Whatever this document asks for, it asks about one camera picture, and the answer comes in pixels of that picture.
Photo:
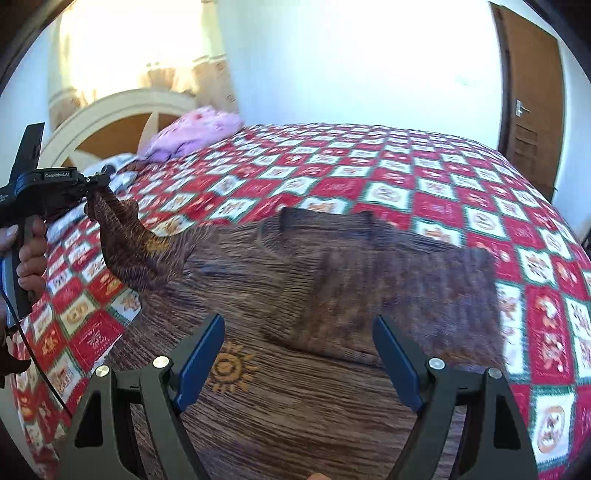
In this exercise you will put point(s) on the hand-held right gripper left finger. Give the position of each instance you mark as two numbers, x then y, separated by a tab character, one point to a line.
203	360

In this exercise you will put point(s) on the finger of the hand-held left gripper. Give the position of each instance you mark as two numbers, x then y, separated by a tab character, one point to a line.
98	181

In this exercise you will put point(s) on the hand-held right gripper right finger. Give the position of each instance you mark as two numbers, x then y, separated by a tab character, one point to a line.
397	364

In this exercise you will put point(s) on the brown knit sweater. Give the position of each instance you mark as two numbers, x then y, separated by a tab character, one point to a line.
286	295

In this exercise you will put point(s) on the person's left hand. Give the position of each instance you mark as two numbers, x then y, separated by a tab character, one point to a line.
30	258

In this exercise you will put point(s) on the white patterned pillow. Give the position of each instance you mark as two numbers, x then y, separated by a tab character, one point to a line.
121	162

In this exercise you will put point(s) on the cream wooden headboard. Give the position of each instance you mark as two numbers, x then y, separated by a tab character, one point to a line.
115	104

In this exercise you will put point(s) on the pink pillow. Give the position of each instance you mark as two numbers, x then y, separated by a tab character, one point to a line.
194	131

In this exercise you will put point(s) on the cream patterned curtain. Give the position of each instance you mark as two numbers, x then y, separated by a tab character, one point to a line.
138	46

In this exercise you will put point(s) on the red checkered printed blanket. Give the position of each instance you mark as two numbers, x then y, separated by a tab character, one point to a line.
369	166

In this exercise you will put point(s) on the brown wooden door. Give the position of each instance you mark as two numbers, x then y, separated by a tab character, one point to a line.
531	83

